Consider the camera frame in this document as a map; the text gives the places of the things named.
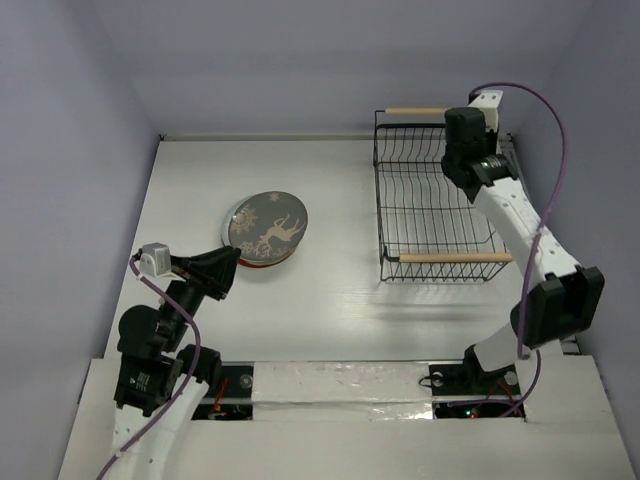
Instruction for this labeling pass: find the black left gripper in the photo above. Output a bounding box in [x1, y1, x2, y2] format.
[162, 243, 241, 348]

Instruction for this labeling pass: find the red and teal floral plate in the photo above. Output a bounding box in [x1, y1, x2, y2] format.
[238, 258, 279, 269]

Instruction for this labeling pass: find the grey reindeer plate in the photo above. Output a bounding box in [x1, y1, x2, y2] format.
[228, 191, 309, 261]

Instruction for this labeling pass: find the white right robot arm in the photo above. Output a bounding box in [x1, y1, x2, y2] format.
[441, 107, 605, 392]

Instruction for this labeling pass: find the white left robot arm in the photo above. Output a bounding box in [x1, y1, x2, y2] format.
[97, 243, 241, 479]

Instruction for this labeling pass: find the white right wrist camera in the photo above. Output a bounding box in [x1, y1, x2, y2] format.
[468, 89, 504, 133]

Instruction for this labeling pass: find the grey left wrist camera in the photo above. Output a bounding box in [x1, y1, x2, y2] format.
[139, 242, 172, 278]

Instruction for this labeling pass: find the black wire dish rack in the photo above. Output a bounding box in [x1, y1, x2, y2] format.
[372, 109, 511, 284]

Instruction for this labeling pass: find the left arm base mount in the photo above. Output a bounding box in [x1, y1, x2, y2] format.
[192, 362, 254, 421]

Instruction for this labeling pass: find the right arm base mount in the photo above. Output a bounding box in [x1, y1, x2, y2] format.
[418, 363, 526, 420]

